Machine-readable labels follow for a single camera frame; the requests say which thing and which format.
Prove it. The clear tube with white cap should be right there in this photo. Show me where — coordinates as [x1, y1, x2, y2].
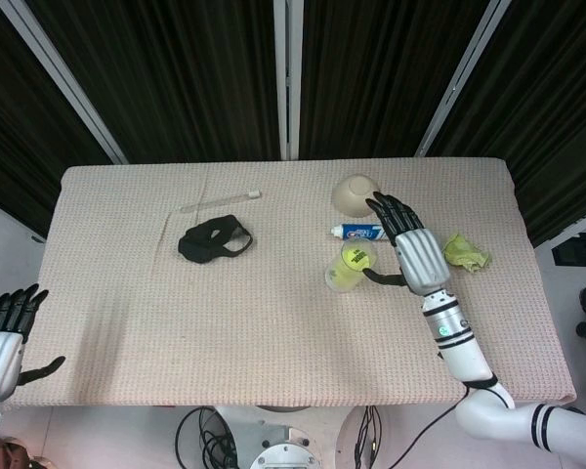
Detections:
[179, 189, 263, 214]

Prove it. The black coiled cable bundle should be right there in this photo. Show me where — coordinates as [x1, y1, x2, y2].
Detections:
[175, 405, 238, 469]

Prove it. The black curtain panel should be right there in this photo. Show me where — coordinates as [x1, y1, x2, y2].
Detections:
[425, 0, 586, 248]
[0, 0, 114, 240]
[298, 0, 490, 160]
[23, 0, 282, 163]

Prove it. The crumpled yellow-green cloth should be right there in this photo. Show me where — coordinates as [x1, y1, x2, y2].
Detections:
[441, 232, 493, 274]

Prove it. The white blue toothpaste tube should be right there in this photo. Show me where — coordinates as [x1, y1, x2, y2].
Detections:
[329, 221, 390, 243]

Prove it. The beige checkered tablecloth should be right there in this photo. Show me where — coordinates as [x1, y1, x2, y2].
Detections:
[10, 156, 578, 407]

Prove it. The beige upturned bowl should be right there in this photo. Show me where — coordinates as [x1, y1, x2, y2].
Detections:
[330, 174, 383, 219]

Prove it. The clear plastic cup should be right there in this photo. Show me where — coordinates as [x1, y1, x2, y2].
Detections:
[324, 237, 378, 293]

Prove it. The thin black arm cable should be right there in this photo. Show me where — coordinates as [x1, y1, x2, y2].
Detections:
[370, 375, 500, 469]

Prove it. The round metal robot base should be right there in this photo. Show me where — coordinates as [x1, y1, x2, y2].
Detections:
[249, 422, 323, 469]

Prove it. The black hanging cable bundle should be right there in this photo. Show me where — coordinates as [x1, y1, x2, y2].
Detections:
[354, 405, 387, 469]

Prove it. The black eye mask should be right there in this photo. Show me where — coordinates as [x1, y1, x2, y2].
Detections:
[177, 214, 255, 266]

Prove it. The brown object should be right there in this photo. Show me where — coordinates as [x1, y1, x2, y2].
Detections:
[0, 437, 55, 469]

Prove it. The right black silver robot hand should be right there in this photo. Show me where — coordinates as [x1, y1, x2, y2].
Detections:
[361, 191, 453, 296]

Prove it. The black electronic device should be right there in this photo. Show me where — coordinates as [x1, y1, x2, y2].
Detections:
[550, 229, 586, 268]

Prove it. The grey metal frame post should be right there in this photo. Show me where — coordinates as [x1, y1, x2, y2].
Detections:
[413, 0, 513, 158]
[272, 0, 305, 161]
[0, 0, 129, 165]

